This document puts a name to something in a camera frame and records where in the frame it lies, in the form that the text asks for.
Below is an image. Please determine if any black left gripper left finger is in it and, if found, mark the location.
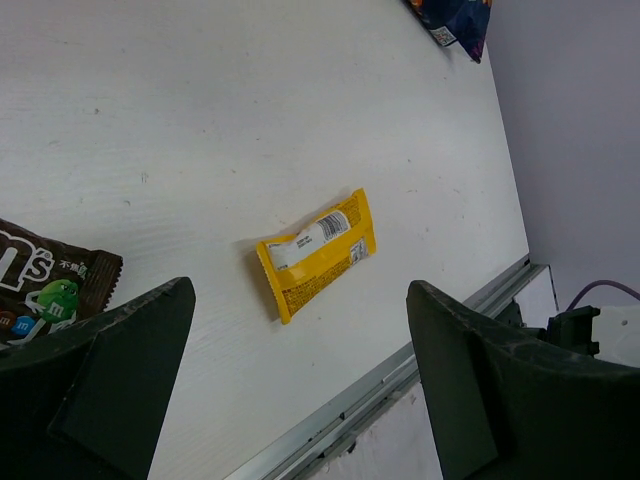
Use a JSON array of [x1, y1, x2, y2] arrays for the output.
[[1, 277, 195, 479]]

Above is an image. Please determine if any aluminium table edge rail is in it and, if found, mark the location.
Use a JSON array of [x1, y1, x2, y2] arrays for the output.
[[225, 256, 549, 479]]

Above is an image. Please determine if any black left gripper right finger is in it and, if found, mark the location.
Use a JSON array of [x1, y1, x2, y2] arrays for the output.
[[406, 280, 639, 479]]

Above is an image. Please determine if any brown M&M's chocolate packet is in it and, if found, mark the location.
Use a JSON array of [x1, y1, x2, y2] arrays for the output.
[[1, 220, 124, 350]]

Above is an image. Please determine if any purple nut snack bag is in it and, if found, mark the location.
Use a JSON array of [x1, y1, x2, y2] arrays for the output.
[[405, 0, 493, 64]]

